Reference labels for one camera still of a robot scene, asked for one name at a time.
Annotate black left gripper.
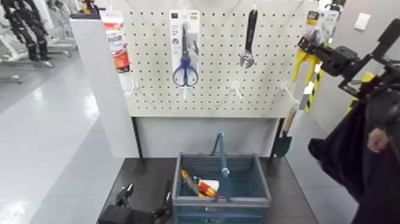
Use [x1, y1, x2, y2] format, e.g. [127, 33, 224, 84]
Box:
[99, 183, 174, 224]

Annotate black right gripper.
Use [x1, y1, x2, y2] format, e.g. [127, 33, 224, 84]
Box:
[297, 36, 360, 77]

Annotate yellow pliers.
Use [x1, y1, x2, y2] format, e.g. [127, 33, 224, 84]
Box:
[292, 9, 340, 84]

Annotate blue plastic crate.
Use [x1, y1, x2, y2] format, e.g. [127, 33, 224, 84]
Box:
[171, 152, 272, 224]

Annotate person's bare hand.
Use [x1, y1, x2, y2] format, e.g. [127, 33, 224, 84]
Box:
[367, 127, 392, 153]

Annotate yellow black striped corner guard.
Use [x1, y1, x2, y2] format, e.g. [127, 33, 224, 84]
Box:
[345, 71, 376, 117]

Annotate black stand leg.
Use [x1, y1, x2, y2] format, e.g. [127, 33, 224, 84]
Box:
[131, 117, 145, 159]
[269, 118, 285, 161]

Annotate black adjustable wrench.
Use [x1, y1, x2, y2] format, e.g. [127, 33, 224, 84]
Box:
[239, 8, 259, 69]

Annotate white small item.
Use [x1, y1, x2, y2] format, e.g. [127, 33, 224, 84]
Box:
[199, 179, 220, 192]

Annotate white pegboard panel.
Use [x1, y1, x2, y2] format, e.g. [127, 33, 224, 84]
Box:
[120, 0, 320, 119]

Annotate person in dark clothing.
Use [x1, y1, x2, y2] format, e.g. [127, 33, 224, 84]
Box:
[307, 99, 400, 224]

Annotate white partition panel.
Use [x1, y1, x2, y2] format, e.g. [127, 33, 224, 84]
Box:
[70, 18, 140, 159]

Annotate blue scissors in package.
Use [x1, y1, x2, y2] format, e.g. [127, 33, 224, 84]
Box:
[169, 9, 201, 88]

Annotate red white product package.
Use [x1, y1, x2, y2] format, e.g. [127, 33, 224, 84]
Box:
[100, 11, 132, 74]

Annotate yellow black background machine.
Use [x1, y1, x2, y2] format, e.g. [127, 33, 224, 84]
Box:
[70, 0, 101, 20]

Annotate black humanoid robot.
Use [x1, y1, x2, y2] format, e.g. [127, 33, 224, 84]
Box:
[0, 0, 51, 62]

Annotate yellow black striped post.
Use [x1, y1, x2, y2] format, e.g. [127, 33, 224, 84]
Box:
[304, 68, 326, 114]

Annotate white wall plate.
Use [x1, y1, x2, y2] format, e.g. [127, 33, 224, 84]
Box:
[353, 13, 371, 32]

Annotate red yellow handled tool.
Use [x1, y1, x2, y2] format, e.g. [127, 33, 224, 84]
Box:
[197, 182, 217, 198]

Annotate green trowel wooden handle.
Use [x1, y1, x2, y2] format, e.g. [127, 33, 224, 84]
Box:
[272, 107, 298, 158]

